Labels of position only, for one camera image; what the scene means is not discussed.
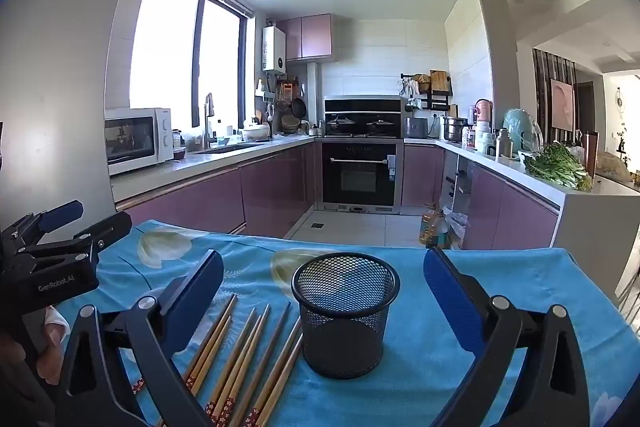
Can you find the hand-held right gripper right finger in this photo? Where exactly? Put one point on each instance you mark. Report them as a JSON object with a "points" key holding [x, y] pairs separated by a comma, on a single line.
{"points": [[450, 297]]}

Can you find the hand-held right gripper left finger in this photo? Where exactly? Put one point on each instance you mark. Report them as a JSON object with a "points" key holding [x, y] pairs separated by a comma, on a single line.
{"points": [[200, 287]]}

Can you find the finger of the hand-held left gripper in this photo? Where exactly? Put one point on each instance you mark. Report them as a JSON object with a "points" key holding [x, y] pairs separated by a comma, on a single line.
{"points": [[62, 212], [107, 227]]}

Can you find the bunch of wooden chopsticks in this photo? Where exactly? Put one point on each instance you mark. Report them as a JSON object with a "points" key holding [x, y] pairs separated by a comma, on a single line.
{"points": [[250, 347]]}

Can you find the black mesh utensil holder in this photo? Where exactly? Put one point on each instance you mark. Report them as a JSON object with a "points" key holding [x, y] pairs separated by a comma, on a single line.
{"points": [[345, 332]]}

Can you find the person's left hand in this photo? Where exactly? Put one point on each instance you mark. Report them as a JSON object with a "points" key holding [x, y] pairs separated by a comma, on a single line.
{"points": [[52, 332]]}

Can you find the blue floral tablecloth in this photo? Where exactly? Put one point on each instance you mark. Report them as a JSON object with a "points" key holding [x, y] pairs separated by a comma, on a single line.
{"points": [[260, 267]]}

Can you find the white plastic bag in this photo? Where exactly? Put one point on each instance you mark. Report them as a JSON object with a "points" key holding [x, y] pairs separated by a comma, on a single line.
{"points": [[456, 227]]}

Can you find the yellow cooking oil bottle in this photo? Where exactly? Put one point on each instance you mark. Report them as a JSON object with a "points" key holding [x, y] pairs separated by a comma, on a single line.
{"points": [[429, 227]]}

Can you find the white microwave oven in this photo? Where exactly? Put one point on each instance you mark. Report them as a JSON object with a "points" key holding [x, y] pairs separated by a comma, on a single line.
{"points": [[135, 139]]}

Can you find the purple lower kitchen cabinets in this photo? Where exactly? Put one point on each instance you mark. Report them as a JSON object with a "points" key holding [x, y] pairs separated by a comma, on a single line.
{"points": [[500, 207], [225, 197]]}

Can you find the purple kitchen cabinets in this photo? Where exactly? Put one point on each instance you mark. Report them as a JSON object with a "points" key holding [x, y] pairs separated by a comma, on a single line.
{"points": [[310, 37], [500, 207], [225, 197]]}

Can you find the chrome kitchen faucet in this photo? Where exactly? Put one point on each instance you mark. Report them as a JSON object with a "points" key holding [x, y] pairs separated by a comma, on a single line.
{"points": [[208, 117]]}

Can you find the built-in black oven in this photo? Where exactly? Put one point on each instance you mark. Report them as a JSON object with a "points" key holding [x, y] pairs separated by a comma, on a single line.
{"points": [[357, 174]]}

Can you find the white plastic containers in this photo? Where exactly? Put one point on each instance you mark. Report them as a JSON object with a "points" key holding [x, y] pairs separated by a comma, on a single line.
{"points": [[482, 138]]}

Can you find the stainless steel flask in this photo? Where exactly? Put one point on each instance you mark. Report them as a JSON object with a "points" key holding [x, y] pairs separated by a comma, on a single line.
{"points": [[504, 142]]}

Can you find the white casserole pot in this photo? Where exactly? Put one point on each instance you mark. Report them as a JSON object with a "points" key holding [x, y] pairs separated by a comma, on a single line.
{"points": [[255, 132]]}

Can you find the stainless steel pot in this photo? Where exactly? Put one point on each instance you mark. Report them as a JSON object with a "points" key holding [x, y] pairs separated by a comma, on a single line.
{"points": [[454, 129]]}

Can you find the bunch of leafy greens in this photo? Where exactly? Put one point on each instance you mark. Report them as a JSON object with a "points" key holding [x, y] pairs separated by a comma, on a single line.
{"points": [[555, 164]]}

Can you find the silver box appliance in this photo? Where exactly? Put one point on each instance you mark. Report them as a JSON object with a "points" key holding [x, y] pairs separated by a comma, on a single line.
{"points": [[416, 127]]}

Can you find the teal countertop appliance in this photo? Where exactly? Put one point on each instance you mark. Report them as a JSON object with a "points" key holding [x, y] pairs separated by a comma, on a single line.
{"points": [[517, 129]]}

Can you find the dark lidded cooking pot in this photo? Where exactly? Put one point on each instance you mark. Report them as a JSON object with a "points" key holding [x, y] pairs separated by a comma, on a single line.
{"points": [[341, 124], [381, 125]]}

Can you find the round woven basket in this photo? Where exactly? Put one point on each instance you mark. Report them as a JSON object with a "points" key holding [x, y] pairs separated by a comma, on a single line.
{"points": [[288, 123]]}

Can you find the large kitchen window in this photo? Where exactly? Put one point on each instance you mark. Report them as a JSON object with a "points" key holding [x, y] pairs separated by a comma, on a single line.
{"points": [[165, 47]]}

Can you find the pink thermos jug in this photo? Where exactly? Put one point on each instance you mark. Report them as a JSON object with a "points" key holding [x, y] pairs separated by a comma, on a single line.
{"points": [[483, 109]]}

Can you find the black hanging frying pan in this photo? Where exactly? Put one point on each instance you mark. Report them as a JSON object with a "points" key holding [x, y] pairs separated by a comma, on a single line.
{"points": [[298, 107]]}

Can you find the black range hood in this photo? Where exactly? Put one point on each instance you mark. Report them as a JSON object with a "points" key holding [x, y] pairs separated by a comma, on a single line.
{"points": [[362, 104]]}

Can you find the wooden cutting board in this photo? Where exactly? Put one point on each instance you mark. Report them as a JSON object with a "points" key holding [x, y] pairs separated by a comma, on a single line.
{"points": [[438, 81]]}

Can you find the purple upper kitchen cabinets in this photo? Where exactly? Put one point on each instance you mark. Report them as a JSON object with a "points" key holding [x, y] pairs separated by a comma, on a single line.
{"points": [[310, 37]]}

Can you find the black wall shelf rack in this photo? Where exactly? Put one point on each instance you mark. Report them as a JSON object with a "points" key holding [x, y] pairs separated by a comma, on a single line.
{"points": [[432, 99]]}

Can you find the wall utensil rack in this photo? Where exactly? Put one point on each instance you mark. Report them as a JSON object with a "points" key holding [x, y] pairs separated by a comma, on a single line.
{"points": [[277, 92]]}

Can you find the framed wall picture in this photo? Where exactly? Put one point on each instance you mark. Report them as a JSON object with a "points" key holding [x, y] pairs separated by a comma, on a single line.
{"points": [[562, 104]]}

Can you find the white wall water heater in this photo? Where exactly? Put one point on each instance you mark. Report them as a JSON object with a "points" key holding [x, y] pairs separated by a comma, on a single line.
{"points": [[274, 49]]}

